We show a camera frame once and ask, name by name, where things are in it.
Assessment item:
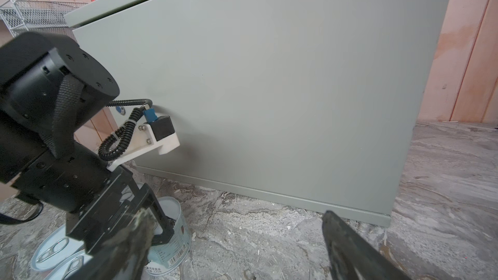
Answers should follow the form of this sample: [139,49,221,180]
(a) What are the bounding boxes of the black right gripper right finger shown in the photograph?
[322,210,409,279]

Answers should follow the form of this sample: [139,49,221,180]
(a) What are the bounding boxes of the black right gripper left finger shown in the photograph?
[69,209,155,279]

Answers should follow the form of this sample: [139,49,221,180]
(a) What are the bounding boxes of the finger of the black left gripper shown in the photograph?
[149,197,175,246]

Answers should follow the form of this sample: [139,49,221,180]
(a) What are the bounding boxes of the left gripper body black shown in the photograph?
[64,165,156,255]

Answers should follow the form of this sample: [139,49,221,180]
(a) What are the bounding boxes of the pull-tab can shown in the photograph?
[31,224,84,272]
[145,197,192,277]
[44,250,93,280]

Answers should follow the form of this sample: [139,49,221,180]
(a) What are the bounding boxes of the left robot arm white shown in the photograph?
[1,32,175,254]

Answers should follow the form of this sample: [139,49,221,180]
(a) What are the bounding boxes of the grey metal cabinet box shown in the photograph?
[66,0,449,227]

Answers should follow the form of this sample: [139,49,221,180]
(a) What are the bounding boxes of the white wire mesh shelf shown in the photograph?
[1,0,86,40]

